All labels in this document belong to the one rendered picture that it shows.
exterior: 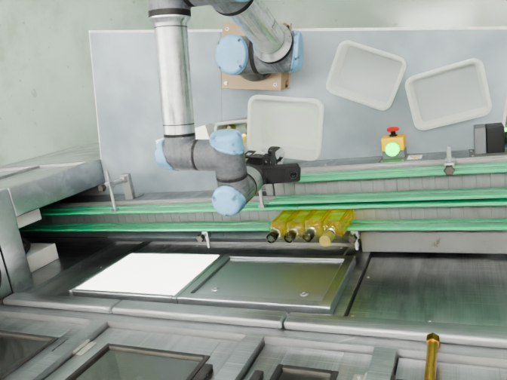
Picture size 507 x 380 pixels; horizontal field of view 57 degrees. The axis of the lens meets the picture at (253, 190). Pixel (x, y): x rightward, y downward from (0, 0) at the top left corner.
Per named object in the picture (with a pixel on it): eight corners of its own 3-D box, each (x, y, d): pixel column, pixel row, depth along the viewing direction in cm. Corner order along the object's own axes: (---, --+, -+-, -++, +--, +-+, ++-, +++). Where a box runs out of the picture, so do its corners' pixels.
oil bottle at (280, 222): (290, 219, 167) (268, 241, 148) (287, 204, 166) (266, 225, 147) (305, 219, 165) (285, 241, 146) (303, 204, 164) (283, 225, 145)
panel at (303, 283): (131, 258, 188) (69, 298, 158) (130, 251, 187) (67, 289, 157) (356, 264, 151) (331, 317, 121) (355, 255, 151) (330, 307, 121)
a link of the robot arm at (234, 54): (227, 38, 152) (208, 35, 139) (266, 35, 147) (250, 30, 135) (228, 77, 154) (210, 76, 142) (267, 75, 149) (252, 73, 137)
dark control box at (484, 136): (474, 148, 150) (474, 154, 142) (473, 124, 148) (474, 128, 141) (503, 147, 147) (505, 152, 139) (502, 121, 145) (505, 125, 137)
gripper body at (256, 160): (249, 148, 132) (231, 163, 122) (278, 150, 128) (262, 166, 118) (251, 173, 135) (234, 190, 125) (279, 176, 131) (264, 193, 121)
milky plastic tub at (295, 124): (259, 92, 143) (247, 94, 135) (331, 96, 135) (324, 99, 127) (256, 148, 148) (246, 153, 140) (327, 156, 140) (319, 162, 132)
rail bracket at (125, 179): (136, 198, 204) (101, 215, 184) (128, 160, 200) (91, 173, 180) (145, 198, 202) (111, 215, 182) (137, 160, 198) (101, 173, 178)
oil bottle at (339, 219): (338, 219, 160) (322, 241, 141) (336, 203, 159) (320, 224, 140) (354, 219, 158) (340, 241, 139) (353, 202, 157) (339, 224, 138)
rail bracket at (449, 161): (443, 165, 143) (441, 176, 131) (441, 141, 141) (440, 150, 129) (457, 164, 141) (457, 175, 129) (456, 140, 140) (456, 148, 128)
